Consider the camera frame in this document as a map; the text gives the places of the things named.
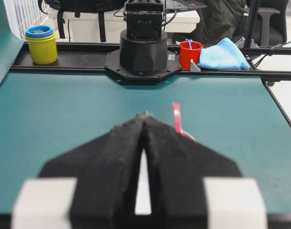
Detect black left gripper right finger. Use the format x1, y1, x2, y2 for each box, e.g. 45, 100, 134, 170
143, 116, 242, 229

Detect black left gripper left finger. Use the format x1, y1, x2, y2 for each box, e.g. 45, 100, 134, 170
39, 117, 144, 229

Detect red plastic spoon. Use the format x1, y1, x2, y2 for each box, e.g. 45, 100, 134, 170
171, 103, 196, 141

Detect white round bowl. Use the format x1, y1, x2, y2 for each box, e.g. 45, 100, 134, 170
135, 149, 152, 216

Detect red plastic cup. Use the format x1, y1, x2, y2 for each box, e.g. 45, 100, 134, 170
179, 41, 203, 70

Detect blue cloth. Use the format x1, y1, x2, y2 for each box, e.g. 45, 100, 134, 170
198, 38, 250, 71

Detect blue straw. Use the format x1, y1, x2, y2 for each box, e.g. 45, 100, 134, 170
186, 39, 192, 50

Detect stacked coloured plastic cups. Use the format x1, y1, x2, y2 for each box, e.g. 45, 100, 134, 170
25, 25, 58, 64

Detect black office chair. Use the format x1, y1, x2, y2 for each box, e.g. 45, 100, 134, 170
231, 0, 288, 47

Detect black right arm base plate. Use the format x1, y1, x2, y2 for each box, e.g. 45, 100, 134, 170
104, 50, 181, 84

